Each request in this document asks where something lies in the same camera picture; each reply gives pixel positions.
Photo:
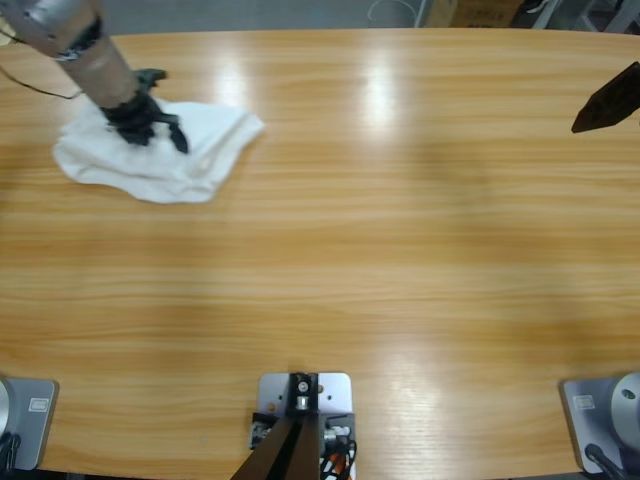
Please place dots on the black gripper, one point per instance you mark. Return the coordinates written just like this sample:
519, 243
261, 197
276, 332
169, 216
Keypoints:
137, 120

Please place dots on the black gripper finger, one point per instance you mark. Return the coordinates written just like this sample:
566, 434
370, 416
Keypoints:
607, 102

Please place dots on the white T-shirt with black print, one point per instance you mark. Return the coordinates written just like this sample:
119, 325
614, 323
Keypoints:
160, 150

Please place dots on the brown cardboard box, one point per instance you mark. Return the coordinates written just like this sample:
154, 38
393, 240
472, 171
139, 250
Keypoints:
475, 10

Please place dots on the white mounting block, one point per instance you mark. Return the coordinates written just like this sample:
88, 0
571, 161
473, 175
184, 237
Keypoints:
335, 395

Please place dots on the black clamp with silver fittings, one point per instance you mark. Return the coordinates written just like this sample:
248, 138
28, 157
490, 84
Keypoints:
342, 419

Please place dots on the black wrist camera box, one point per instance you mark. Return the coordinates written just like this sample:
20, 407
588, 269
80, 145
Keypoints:
150, 77

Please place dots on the grey metal frame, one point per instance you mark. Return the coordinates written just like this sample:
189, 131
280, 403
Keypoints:
580, 15

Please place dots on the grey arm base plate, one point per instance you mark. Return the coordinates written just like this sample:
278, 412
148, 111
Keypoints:
590, 415
35, 425

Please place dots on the dark camera post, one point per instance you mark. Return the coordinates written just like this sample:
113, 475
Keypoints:
295, 450

